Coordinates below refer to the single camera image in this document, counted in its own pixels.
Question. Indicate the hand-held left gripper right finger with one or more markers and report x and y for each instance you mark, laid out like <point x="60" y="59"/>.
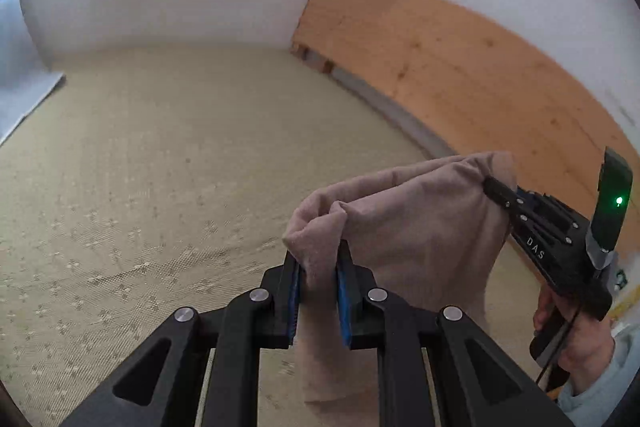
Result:
<point x="344" y="302"/>

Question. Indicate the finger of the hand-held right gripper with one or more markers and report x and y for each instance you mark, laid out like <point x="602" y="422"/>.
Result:
<point x="500" y="193"/>

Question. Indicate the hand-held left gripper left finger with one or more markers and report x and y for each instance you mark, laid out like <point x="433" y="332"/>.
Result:
<point x="295" y="302"/>

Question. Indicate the tan shirt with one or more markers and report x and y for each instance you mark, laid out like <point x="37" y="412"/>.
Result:
<point x="425" y="232"/>

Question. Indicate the person's right forearm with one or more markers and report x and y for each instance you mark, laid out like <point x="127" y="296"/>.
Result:
<point x="600" y="397"/>

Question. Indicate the person's right hand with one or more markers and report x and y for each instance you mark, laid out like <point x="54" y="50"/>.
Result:
<point x="585" y="347"/>

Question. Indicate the wooden board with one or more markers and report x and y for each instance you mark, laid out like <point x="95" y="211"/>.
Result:
<point x="450" y="57"/>

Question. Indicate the woven straw mat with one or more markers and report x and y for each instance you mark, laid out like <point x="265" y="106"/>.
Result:
<point x="150" y="157"/>

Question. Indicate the white pillow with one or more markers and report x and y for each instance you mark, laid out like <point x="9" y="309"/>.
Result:
<point x="20" y="82"/>

